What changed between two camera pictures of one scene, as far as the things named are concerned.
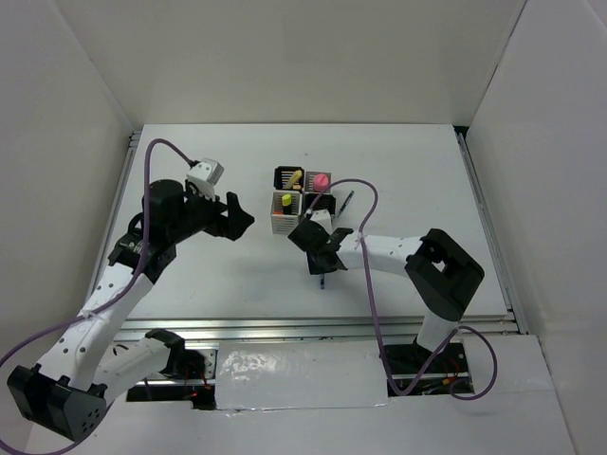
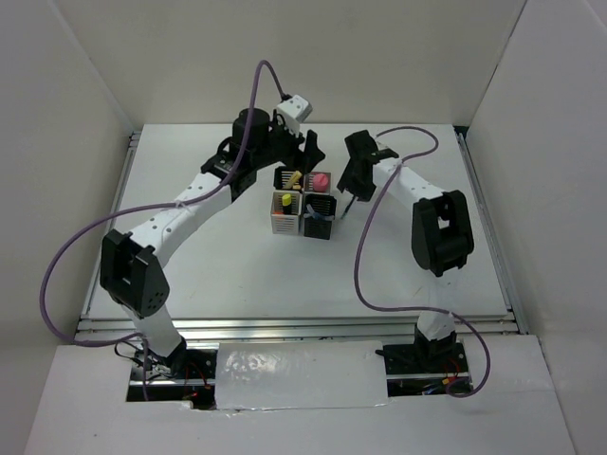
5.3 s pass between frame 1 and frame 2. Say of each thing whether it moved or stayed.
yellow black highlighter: stayed
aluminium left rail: stayed
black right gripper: moved
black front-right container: stayed
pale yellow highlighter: stayed
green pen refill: moved
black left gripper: moved
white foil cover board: stayed
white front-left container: stayed
